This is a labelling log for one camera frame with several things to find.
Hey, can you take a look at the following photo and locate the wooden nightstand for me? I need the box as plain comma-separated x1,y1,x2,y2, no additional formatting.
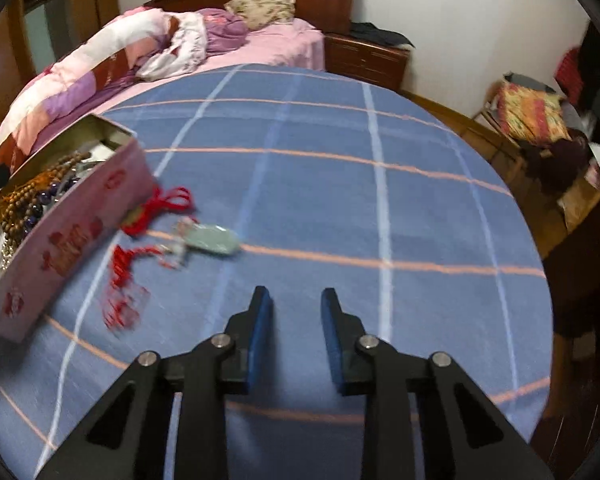
325,30,411,92

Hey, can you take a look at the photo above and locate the wooden wardrobe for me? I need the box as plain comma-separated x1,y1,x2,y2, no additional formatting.
0,0,118,146

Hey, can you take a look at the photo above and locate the jade pendant with red cord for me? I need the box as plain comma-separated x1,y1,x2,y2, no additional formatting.
102,186,241,333

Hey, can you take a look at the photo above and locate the purple garment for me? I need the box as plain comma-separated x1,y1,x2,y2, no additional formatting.
195,7,249,56

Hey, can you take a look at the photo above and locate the wicker chair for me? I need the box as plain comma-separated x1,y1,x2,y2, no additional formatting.
472,74,581,162

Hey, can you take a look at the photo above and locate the purple bead bracelet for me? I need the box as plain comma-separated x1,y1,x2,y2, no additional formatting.
24,170,81,222

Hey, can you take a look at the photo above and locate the dark folded cloth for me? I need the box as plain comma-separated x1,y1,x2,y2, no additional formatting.
349,21,415,50

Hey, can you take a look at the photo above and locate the red garment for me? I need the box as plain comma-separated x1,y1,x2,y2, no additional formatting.
555,45,586,96

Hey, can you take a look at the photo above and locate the white patterned garment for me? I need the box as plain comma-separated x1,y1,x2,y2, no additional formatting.
137,12,208,81

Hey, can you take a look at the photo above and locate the blue plaid tablecloth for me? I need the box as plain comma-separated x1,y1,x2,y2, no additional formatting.
0,63,553,480

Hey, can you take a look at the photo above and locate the small-bead wooden necklace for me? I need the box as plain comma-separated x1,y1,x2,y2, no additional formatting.
0,172,55,232

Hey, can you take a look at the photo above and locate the dark brown clothing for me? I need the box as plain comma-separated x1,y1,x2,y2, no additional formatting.
527,130,593,196

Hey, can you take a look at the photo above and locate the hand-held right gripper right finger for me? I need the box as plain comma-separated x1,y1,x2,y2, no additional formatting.
320,287,556,480

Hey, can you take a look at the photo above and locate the pink tin box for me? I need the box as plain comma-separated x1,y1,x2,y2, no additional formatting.
0,114,157,343

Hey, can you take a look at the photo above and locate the wooden desk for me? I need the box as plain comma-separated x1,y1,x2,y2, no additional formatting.
542,160,600,341

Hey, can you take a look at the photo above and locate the large-bead wooden bracelet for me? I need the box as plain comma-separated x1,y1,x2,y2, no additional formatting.
44,150,93,175

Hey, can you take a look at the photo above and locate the pink patchwork quilt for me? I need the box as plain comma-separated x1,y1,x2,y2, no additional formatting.
0,7,181,171

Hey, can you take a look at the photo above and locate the bed with pink sheet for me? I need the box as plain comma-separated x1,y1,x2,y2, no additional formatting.
0,5,325,171

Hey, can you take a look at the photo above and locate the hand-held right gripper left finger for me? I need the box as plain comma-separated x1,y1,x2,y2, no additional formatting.
34,286,273,480

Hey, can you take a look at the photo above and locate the colourful patterned cushion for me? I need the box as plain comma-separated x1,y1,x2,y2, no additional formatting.
495,80,573,148

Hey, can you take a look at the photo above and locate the floral pillow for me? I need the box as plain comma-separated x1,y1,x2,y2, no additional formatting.
224,0,297,30

